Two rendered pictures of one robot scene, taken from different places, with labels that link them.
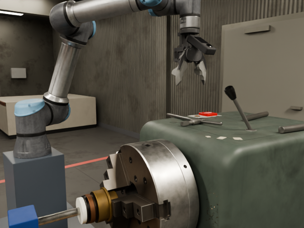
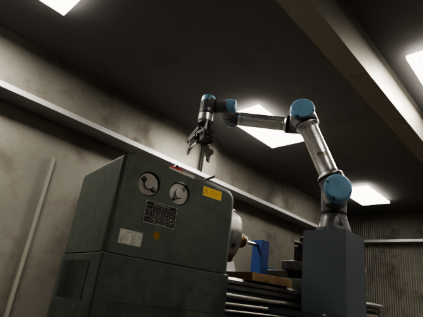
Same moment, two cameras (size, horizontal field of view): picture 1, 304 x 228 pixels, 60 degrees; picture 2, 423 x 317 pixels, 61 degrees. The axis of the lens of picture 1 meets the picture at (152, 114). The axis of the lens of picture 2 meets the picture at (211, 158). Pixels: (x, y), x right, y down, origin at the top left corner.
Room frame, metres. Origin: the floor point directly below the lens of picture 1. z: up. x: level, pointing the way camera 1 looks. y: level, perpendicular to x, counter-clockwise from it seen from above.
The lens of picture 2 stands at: (2.71, -0.22, 0.75)
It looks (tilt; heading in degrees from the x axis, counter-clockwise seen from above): 21 degrees up; 175
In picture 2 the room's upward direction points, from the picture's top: 8 degrees clockwise
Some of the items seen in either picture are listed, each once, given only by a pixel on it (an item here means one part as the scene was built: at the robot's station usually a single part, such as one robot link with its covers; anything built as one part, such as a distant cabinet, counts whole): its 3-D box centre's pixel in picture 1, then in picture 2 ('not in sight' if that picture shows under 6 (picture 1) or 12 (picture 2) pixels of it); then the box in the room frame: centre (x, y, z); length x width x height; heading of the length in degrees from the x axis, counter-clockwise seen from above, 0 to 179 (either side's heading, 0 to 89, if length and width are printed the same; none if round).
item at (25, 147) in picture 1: (32, 142); (333, 223); (1.11, 0.52, 1.15); 0.15 x 0.15 x 0.10
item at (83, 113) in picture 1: (44, 112); not in sight; (7.07, 2.93, 0.42); 2.21 x 1.79 x 0.83; 129
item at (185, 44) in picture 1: (187, 47); (204, 132); (1.02, -0.14, 1.54); 0.09 x 0.08 x 0.12; 31
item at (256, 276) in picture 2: not in sight; (248, 278); (0.62, 0.25, 0.88); 0.36 x 0.30 x 0.04; 31
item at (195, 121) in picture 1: (192, 121); not in sight; (0.95, -0.15, 1.27); 0.12 x 0.02 x 0.02; 129
